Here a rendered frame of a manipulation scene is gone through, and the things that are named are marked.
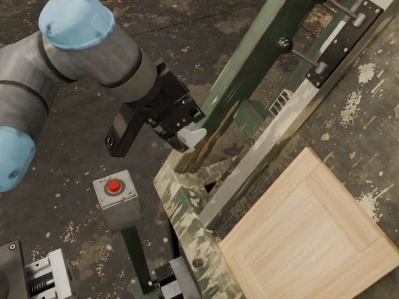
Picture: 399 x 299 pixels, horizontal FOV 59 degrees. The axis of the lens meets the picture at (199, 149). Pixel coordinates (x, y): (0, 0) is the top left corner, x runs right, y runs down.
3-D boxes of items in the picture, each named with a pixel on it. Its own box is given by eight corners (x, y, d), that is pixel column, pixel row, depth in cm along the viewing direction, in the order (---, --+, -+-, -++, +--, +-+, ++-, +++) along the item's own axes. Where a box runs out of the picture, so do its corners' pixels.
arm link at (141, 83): (105, 98, 47) (91, 64, 52) (126, 115, 51) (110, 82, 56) (149, 64, 46) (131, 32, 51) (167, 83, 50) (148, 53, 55)
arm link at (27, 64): (-44, 98, 42) (24, 64, 39) (-9, 44, 50) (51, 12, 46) (9, 137, 48) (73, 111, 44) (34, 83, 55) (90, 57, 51)
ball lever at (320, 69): (317, 74, 82) (271, 45, 79) (329, 60, 81) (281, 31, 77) (322, 80, 79) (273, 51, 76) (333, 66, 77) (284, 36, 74)
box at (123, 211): (103, 208, 129) (91, 180, 116) (134, 197, 133) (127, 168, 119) (111, 235, 122) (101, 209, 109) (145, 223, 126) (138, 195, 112)
